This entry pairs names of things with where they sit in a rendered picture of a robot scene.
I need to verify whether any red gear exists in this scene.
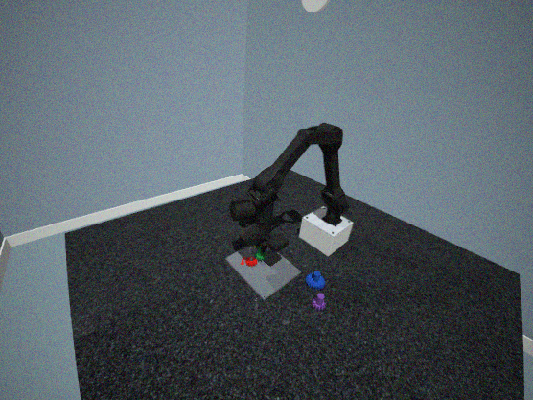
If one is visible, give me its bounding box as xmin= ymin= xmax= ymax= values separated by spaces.
xmin=245 ymin=256 xmax=257 ymax=267

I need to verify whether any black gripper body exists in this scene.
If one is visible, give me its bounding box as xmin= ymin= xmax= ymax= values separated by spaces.
xmin=239 ymin=215 xmax=289 ymax=252

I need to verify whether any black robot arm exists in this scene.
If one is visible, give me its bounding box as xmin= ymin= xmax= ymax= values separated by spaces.
xmin=230 ymin=123 xmax=350 ymax=247

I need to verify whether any blue gear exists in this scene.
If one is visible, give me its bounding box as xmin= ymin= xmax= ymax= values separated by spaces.
xmin=305 ymin=271 xmax=325 ymax=290

